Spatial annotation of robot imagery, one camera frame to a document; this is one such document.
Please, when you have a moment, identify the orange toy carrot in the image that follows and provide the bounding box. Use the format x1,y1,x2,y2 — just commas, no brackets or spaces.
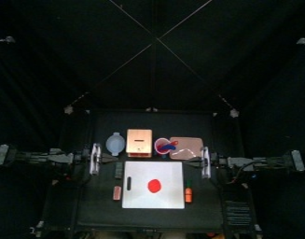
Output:
183,179,195,204

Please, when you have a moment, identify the white cutting board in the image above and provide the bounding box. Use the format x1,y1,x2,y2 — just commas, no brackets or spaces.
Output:
122,161,186,210

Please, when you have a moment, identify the red toy utensil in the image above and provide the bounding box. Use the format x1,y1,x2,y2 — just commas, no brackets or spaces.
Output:
159,140,180,151

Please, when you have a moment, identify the blue toy utensil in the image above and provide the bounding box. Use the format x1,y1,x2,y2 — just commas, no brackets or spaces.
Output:
160,144,179,152

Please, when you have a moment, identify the white text label sticker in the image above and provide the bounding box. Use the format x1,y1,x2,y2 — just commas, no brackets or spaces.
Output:
224,200,254,228

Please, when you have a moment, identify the pink plastic cup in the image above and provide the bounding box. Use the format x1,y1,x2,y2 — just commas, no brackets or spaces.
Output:
154,137,178,156

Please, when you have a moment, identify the small wooden drawer box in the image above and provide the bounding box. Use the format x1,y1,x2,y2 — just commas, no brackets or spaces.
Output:
124,129,154,159

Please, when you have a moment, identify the light blue plastic bowl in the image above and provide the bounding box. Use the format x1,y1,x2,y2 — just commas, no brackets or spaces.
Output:
106,132,127,157

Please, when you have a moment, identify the pink brown rectangular block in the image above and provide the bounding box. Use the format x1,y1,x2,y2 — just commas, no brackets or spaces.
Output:
112,185,124,202

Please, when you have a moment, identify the red flat dough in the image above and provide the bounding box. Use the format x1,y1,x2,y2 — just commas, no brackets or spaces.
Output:
147,178,163,194

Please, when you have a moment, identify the black cable with red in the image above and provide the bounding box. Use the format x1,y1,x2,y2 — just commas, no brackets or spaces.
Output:
226,161,260,185

